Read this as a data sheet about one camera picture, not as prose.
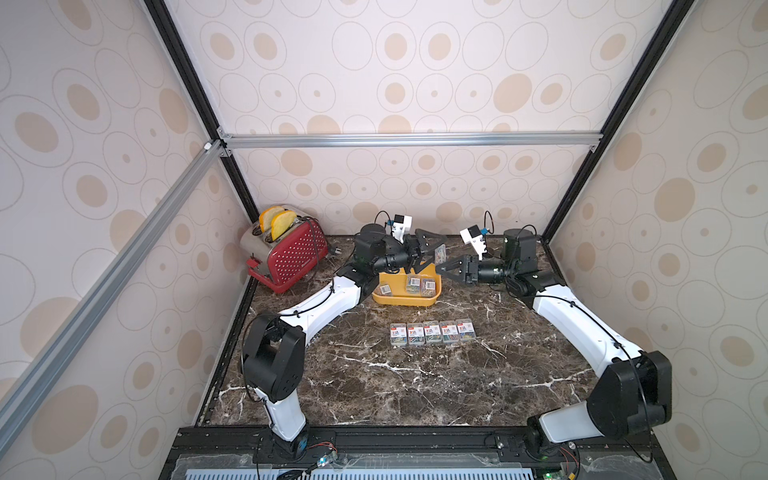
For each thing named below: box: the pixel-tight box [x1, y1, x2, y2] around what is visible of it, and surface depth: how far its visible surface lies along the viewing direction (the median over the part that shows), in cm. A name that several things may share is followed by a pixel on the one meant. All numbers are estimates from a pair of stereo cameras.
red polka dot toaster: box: [240, 206, 329, 293], surface depth 99 cm
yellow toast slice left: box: [259, 206, 285, 233], surface depth 99 cm
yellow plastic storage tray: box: [372, 263, 442, 306], surface depth 105 cm
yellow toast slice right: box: [271, 210, 297, 241], surface depth 98 cm
